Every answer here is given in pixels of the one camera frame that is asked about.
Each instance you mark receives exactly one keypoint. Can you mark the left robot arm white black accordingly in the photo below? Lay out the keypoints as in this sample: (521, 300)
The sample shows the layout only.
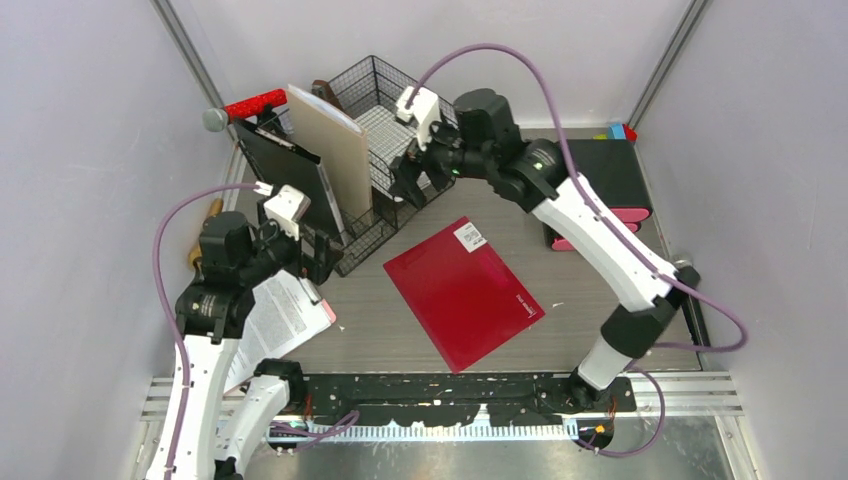
(210, 317)

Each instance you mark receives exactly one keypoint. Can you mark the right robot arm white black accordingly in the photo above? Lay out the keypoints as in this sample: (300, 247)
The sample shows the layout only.
(485, 143)

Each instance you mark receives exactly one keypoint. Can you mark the brown object behind organizer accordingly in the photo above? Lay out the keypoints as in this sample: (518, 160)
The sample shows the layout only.
(323, 90)

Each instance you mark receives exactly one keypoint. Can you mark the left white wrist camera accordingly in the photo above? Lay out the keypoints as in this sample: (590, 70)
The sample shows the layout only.
(286, 208)

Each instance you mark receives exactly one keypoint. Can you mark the black clip file folder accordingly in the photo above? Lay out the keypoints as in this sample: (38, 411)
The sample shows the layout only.
(280, 162)

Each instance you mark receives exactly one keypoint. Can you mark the colourful toy blocks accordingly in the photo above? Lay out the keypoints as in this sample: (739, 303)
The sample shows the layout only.
(618, 131)

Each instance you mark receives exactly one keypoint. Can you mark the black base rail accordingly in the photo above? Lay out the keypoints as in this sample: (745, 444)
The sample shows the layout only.
(445, 400)

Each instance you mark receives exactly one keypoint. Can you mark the pink clipboard with paper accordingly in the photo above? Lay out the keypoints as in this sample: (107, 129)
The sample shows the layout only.
(288, 312)

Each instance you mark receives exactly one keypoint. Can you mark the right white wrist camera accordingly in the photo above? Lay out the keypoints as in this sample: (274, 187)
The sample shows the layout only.
(419, 108)

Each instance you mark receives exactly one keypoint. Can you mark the red glitter microphone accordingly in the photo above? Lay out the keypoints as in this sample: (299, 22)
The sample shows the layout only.
(218, 118)

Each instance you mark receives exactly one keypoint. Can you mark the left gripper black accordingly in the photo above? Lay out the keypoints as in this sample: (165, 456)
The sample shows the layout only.
(317, 266)

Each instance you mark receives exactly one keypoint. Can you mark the white grid clipboard in tray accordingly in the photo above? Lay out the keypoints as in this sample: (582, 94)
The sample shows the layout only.
(386, 137)

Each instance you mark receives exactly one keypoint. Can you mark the black microphone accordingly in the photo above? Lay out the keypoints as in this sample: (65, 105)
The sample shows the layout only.
(692, 309)

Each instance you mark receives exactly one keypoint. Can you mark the black wire mesh organizer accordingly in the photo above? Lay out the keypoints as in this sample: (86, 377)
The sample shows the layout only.
(366, 84)

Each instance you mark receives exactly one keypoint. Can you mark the black pink drawer cabinet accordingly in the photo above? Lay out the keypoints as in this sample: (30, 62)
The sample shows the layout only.
(614, 173)

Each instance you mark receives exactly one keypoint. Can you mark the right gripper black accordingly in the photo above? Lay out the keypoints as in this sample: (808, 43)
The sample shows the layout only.
(407, 171)

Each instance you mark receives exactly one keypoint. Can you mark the red notebook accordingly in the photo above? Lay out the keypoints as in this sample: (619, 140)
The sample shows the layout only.
(465, 297)

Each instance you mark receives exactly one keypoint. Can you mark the beige folder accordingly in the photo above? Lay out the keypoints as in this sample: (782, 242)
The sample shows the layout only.
(341, 144)

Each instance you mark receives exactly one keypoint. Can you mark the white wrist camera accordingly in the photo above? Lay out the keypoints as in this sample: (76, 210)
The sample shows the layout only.
(419, 108)
(286, 208)

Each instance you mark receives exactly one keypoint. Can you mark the wooden stick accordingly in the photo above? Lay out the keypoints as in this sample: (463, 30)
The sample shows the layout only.
(195, 254)

